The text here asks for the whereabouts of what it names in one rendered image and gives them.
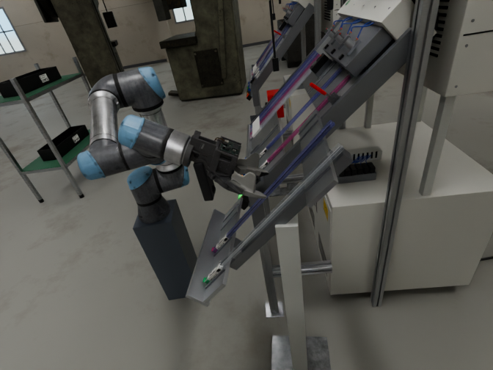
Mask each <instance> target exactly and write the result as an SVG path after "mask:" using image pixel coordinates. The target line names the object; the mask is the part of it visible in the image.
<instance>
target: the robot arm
mask: <svg viewBox="0 0 493 370"><path fill-rule="evenodd" d="M164 98H166V95H165V93H164V90H163V88H162V86H161V83H160V81H159V79H158V77H157V75H156V72H155V71H154V69H153V68H152V67H144V68H137V69H133V70H127V71H123V72H120V73H114V74H109V75H107V76H104V77H103V78H102V79H100V80H99V81H98V82H97V83H96V84H95V85H94V86H93V88H92V89H91V90H90V93H89V95H88V100H87V104H88V107H89V109H90V111H91V116H90V150H86V151H84V152H82V153H80V154H79V155H78V156H77V162H78V166H79V169H80V171H81V173H82V174H83V176H84V177H85V178H86V179H88V180H95V179H99V178H105V177H106V176H109V175H114V174H117V173H121V172H124V171H127V170H132V169H135V168H138V167H139V168H138V169H136V170H134V171H133V172H132V173H131V174H130V175H129V176H128V178H127V182H128V185H129V189H130V190H131V192H132V194H133V196H134V199H135V201H136V203H137V205H138V216H139V219H140V221H141V222H143V223H154V222H158V221H160V220H162V219H163V218H165V217H166V216H167V215H168V214H169V213H170V211H171V207H170V205H169V203H168V202H167V200H166V199H165V198H164V197H163V196H162V195H161V193H163V192H168V191H170V190H173V189H177V188H181V187H183V186H186V185H188V184H189V171H188V167H189V165H190V163H191V161H193V162H194V164H193V166H194V170H195V173H196V176H197V180H198V182H199V185H200V189H201V192H202V196H203V198H204V201H209V200H213V198H214V194H215V192H216V187H215V186H214V182H213V181H215V182H217V183H218V184H219V185H220V186H222V187H223V188H225V189H226V190H229V191H231V192H235V193H237V194H239V195H245V196H248V197H257V198H263V199H265V198H266V197H267V196H266V195H265V194H263V193H262V192H260V191H257V190H255V185H256V175H257V176H259V177H262V176H265V175H268V174H269V172H267V171H265V170H263V169H261V168H259V167H258V165H259V158H260V156H259V154H258V153H253V154H252V155H250V156H249V157H248V158H247V159H238V156H239V153H240V150H241V143H240V142H236V141H234V140H231V139H228V138H226V137H223V136H221V137H220V138H219V137H217V138H216V139H215V140H217V141H215V140H212V139H209V138H206V137H202V136H200V135H201V132H200V131H195V132H194V134H193V135H192V137H191V136H190V135H188V134H184V133H183V132H180V131H176V130H175V129H172V128H169V127H167V123H166V120H165V118H164V114H163V112H162V109H161V108H162V106H163V104H164V101H163V99H164ZM128 106H132V108H133V110H134V111H135V112H137V113H139V115H140V117H137V116H135V115H128V116H126V117H125V118H124V119H123V121H122V122H121V124H120V128H119V130H118V121H117V113H118V112H119V109H121V108H124V107H128ZM149 164H151V165H155V166H156V168H154V169H152V168H151V167H149V166H145V165H149ZM234 171H236V173H234ZM240 174H242V175H240ZM243 174H246V175H243Z"/></svg>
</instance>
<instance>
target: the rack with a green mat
mask: <svg viewBox="0 0 493 370"><path fill-rule="evenodd" d="M72 58H73V61H74V62H75V65H76V67H77V69H78V71H79V73H74V74H69V75H64V76H61V77H62V78H61V79H58V80H56V81H53V82H51V83H50V84H47V85H45V86H43V87H40V88H38V89H36V90H33V91H31V92H28V93H27V94H25V93H24V92H23V90H22V89H21V86H20V85H19V83H18V81H17V80H16V78H13V79H10V81H11V83H12V85H13V87H14V88H15V90H16V92H17V93H18V96H14V97H9V98H3V96H2V95H1V96H0V107H1V106H9V105H15V104H24V105H25V107H26V108H27V110H28V111H29V114H30V115H31V116H32V119H33V120H34V122H35V123H36V125H37V127H38V128H39V130H40V132H41V134H42V135H43V137H44V138H45V140H46V142H47V143H48V145H49V147H50V149H51V150H52V152H53V153H54V155H55V157H56V160H50V161H43V160H42V158H41V157H40V156H39V157H38V158H36V159H35V160H34V161H33V162H31V163H30V164H28V165H27V166H26V167H24V168H23V169H22V168H21V166H20V165H19V163H18V162H17V161H16V159H15V157H14V156H13V155H12V154H11V152H10V150H9V149H8V147H7V146H6V145H5V144H4V142H3V140H2V139H1V137H0V147H1V149H2V150H3V151H4V153H5V154H6V156H7V157H8V159H9V160H10V161H11V162H12V164H13V166H14V167H15V169H16V170H17V171H18V173H19V174H20V176H21V177H22V179H23V180H24V181H25V183H26V184H27V186H28V187H29V188H30V189H31V191H32V193H33V194H34V196H35V197H36V198H37V200H38V201H39V202H40V203H42V202H44V200H43V199H42V197H41V196H40V194H39V192H38V191H37V190H36V189H35V187H34V185H33V184H32V182H31V181H30V180H29V178H28V177H27V175H26V174H30V173H41V172H48V171H53V170H64V172H65V174H66V176H67V177H68V179H69V180H70V182H71V183H72V185H73V187H74V189H75V191H76V192H77V194H78V196H79V197H80V198H83V197H84V195H83V193H82V191H81V190H80V188H79V186H78V184H77V183H76V181H75V179H74V177H73V176H72V174H71V173H70V171H69V169H68V167H69V166H70V165H71V164H72V163H73V162H74V161H75V160H77V156H78V155H79V154H80V153H82V152H84V151H86V150H87V149H88V148H89V147H90V134H89V135H88V136H87V137H85V138H84V139H83V140H82V141H81V142H80V143H79V144H77V145H76V146H75V147H74V148H73V149H72V150H70V151H69V152H68V153H67V154H65V155H64V156H63V157H61V156H60V154H59V151H58V150H57V149H56V146H55V145H54V143H53V142H52V140H51V138H50V137H49V135H48V133H47V131H46V129H45V128H44V126H43V124H42V123H41V121H40V119H39V117H38V116H37V114H36V112H35V111H34V109H33V107H32V105H31V104H30V101H32V100H34V99H36V98H38V97H40V96H41V95H44V94H46V93H49V94H50V96H51V98H52V100H53V102H54V103H55V105H56V107H57V109H58V111H59V113H60V114H61V116H62V119H63V120H64V122H65V124H66V126H67V128H70V127H71V125H70V124H69V122H68V120H67V118H66V116H65V113H64V112H63V111H62V108H61V106H60V105H59V102H58V100H57V99H56V97H55V95H54V93H53V91H52V90H55V89H56V88H58V87H61V86H63V85H65V84H67V83H69V82H71V81H73V80H75V79H78V78H80V77H81V78H82V80H83V83H84V85H85V87H86V88H87V92H88V93H90V90H91V89H90V86H89V84H88V82H87V79H86V77H85V75H84V72H83V70H82V69H81V66H80V64H79V62H78V60H77V57H72ZM88 132H89V133H90V129H89V130H88Z"/></svg>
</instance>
